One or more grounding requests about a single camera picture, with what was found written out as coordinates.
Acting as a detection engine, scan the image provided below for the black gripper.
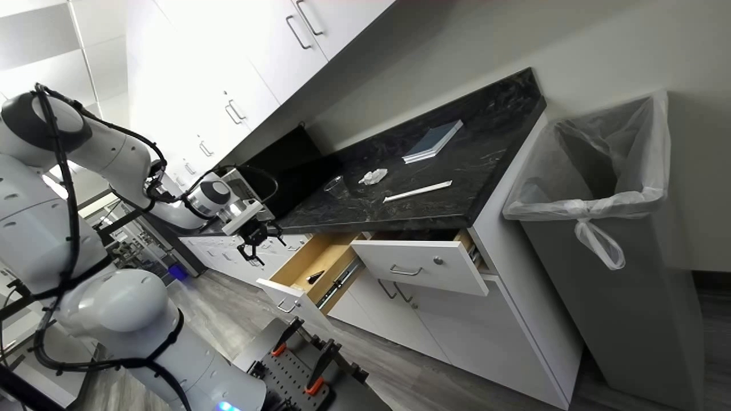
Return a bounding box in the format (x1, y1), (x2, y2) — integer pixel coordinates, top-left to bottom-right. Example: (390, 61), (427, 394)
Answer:
(237, 219), (288, 265)

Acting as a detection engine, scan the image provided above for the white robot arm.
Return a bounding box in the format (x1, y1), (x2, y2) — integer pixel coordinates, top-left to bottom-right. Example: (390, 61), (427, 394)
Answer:
(0, 85), (274, 411)

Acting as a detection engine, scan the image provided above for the small black object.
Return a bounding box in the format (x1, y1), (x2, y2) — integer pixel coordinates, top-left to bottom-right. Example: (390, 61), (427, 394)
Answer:
(305, 269), (323, 285)

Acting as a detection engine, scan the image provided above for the white drawer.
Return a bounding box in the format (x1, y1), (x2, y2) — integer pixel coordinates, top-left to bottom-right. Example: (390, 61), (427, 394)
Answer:
(352, 233), (488, 296)
(257, 233), (359, 319)

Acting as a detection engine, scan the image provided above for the black microwave oven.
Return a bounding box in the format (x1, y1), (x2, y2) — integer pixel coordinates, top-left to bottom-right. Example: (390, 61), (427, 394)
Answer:
(223, 126), (335, 219)

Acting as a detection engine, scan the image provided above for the black orange clamp upper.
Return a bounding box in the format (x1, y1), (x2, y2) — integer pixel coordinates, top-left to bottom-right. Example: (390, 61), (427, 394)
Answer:
(269, 316), (303, 359)

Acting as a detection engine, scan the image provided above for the black orange clamp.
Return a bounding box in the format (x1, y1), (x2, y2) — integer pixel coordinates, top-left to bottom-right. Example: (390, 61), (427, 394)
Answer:
(269, 316), (303, 359)
(303, 340), (343, 396)

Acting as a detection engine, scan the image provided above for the crumpled white paper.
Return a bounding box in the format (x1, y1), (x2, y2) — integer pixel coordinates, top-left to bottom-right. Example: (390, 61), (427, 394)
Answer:
(359, 169), (387, 187)

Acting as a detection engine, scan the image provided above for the black orange clamp lower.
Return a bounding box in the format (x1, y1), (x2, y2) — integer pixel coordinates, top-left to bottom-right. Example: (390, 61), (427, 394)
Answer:
(303, 340), (343, 396)

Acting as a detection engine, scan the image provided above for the white upper cabinet middle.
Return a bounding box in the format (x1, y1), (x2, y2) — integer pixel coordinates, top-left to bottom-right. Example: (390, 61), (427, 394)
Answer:
(125, 0), (275, 190)

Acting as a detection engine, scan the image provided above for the white cabinet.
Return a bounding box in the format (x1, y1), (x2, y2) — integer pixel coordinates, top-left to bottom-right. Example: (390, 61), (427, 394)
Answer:
(185, 134), (579, 408)
(125, 0), (275, 190)
(159, 0), (394, 101)

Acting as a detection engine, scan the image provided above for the white upper cabinet right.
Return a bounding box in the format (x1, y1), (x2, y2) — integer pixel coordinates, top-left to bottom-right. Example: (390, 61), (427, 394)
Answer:
(159, 0), (394, 101)

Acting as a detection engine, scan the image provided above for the white stick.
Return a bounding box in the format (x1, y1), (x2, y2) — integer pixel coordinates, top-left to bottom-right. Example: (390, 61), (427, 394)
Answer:
(382, 180), (451, 203)

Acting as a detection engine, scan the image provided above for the blue book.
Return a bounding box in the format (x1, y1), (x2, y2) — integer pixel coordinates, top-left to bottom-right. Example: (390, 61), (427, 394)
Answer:
(401, 118), (463, 163)

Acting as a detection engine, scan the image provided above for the white lower cabinet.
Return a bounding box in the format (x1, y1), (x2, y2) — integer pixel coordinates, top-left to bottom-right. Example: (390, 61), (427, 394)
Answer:
(185, 134), (579, 408)

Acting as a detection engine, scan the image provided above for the white trash bag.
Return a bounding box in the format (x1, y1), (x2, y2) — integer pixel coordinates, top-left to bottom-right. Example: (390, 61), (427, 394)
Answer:
(502, 90), (671, 271)

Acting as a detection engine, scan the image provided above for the grey trash bin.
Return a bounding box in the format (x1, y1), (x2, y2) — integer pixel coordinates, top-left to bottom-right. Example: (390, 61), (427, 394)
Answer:
(500, 90), (706, 411)

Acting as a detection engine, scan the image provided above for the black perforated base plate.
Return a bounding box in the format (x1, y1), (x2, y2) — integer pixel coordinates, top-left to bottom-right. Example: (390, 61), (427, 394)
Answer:
(247, 335), (367, 411)

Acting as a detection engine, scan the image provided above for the silver cabinet handle left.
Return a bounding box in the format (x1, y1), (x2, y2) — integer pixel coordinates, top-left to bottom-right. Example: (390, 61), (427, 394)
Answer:
(285, 13), (312, 49)

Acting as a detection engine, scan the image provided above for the silver cabinet handle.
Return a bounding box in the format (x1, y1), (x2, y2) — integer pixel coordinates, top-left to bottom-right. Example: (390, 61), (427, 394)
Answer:
(295, 0), (326, 35)
(285, 13), (312, 49)

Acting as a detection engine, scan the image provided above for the silver cabinet handle right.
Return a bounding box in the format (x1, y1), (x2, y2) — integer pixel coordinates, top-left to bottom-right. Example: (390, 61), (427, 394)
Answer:
(295, 0), (326, 35)

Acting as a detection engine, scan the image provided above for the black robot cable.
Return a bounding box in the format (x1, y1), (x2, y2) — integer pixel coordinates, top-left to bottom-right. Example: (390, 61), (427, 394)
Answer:
(0, 81), (223, 411)

